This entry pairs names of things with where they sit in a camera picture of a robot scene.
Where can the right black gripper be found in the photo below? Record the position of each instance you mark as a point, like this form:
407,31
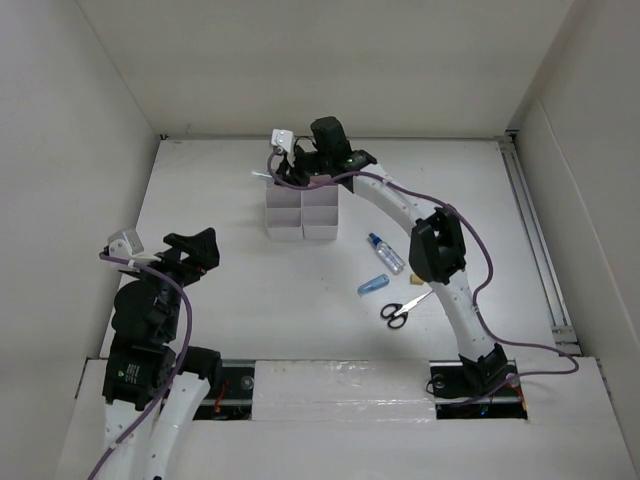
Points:
290,174

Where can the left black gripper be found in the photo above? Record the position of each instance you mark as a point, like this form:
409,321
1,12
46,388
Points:
202,253

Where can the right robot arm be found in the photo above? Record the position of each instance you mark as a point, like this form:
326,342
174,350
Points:
437,248

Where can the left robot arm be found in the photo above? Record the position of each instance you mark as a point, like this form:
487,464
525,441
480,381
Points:
155,380

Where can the white right organizer container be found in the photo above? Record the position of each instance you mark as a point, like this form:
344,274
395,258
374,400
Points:
320,211

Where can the white organizer container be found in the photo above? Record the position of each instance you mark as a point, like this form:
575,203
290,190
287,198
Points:
283,214
320,211

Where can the white left organizer container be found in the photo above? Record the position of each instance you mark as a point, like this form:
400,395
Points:
283,214

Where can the blue cap spray bottle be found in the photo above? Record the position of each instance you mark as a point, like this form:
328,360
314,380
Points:
386,254

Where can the blue correction tape dispenser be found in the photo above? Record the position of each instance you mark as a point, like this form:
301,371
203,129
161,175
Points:
373,285

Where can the yellow eraser cube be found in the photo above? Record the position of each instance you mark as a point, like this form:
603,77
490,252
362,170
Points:
415,280

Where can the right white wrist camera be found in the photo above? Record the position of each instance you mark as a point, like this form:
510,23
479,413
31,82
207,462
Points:
282,140

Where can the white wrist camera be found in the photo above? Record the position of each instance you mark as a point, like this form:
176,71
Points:
282,140
127,245

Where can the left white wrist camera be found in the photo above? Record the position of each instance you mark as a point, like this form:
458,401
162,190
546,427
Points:
127,245

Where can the black handled scissors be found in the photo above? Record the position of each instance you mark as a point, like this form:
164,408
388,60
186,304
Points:
396,314

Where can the aluminium rail strip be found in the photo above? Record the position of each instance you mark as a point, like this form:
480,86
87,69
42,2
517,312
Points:
559,318

